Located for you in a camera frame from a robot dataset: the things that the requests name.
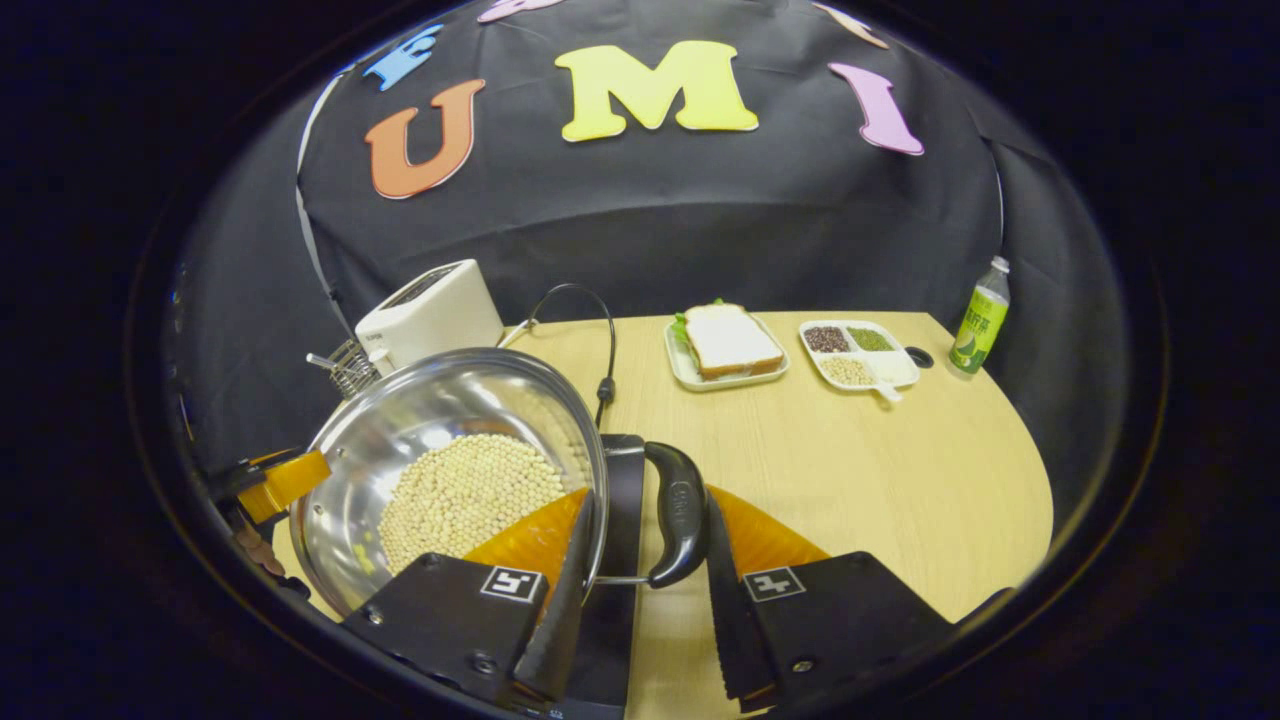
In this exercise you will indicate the stainless steel pot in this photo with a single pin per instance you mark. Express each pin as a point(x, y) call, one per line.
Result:
point(440, 400)

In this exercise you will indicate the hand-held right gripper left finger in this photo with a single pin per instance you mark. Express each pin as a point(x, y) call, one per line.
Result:
point(565, 640)

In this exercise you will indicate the white toaster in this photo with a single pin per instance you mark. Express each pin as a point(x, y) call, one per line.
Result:
point(430, 310)

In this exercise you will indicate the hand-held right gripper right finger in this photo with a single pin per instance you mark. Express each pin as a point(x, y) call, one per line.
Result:
point(730, 630)

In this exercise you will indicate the green drink bottle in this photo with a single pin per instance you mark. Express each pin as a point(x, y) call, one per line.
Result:
point(980, 325)

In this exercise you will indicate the sandwich with lettuce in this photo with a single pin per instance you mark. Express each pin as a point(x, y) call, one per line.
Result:
point(730, 340)

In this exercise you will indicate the black backdrop cloth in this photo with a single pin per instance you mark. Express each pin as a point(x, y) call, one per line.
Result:
point(650, 210)

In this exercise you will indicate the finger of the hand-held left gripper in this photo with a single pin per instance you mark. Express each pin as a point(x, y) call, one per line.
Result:
point(290, 480)

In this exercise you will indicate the white sandwich plate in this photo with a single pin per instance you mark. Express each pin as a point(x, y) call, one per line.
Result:
point(730, 380)

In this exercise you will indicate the pile of soybeans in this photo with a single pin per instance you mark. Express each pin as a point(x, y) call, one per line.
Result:
point(470, 490)

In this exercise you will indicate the divided tray of grains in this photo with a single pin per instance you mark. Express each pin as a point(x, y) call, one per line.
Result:
point(860, 350)

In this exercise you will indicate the black induction cooktop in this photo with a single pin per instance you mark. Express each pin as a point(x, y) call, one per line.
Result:
point(622, 500)

